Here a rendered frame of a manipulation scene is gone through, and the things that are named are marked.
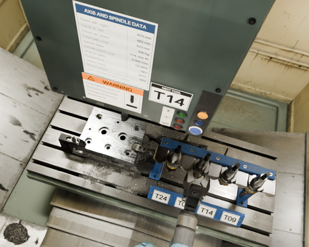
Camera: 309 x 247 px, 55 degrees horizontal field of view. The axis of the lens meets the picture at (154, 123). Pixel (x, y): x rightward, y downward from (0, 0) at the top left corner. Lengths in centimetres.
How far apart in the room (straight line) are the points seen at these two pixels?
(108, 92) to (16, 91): 129
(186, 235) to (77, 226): 66
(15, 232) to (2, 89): 83
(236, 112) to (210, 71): 156
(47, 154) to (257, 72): 140
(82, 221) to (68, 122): 51
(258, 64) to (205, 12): 155
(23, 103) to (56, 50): 128
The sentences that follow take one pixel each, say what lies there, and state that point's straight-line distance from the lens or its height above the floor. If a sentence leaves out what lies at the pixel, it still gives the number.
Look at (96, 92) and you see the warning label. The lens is 78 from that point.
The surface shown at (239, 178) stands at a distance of 122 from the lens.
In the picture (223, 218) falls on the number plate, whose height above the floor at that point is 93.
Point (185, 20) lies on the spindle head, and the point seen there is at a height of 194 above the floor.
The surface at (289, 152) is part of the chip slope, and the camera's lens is 186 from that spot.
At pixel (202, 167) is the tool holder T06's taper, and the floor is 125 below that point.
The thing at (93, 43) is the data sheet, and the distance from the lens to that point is 64.
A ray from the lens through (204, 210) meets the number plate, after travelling 143.
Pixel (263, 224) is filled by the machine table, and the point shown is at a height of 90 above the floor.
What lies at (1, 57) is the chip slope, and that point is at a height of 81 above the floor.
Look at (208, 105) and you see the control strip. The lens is 69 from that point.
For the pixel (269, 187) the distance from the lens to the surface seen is 125.
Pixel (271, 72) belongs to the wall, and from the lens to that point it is 209.
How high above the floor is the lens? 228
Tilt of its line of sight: 60 degrees down
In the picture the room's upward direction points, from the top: 11 degrees clockwise
